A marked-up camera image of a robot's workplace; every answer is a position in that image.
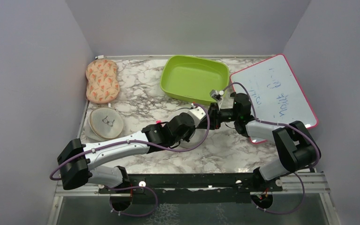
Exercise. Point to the green plastic tray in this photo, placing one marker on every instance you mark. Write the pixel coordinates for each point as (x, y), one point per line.
(191, 79)

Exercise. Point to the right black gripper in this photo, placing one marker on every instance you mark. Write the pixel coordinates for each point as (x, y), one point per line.
(214, 116)

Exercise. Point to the floral orange pouch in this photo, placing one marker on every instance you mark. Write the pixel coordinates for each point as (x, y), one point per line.
(102, 84)

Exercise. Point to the white mesh laundry bag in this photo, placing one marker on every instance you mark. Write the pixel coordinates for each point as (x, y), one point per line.
(192, 142)

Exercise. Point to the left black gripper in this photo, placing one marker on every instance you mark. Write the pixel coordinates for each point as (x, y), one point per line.
(192, 130)

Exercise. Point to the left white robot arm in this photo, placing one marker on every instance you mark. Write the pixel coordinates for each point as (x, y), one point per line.
(80, 164)

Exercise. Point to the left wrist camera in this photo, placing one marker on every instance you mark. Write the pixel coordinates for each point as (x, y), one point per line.
(197, 113)

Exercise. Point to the pink framed whiteboard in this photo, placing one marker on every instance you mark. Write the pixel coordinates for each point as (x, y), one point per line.
(275, 92)

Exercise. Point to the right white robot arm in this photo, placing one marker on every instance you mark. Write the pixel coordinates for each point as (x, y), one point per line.
(295, 146)

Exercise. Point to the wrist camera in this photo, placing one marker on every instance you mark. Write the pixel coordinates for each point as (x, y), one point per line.
(217, 95)
(197, 113)

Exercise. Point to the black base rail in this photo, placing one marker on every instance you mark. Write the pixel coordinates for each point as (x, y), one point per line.
(190, 188)

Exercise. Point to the round beige mesh bag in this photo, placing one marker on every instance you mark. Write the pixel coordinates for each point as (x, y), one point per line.
(103, 124)

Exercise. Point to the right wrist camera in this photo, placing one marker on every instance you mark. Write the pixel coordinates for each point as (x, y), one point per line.
(217, 95)

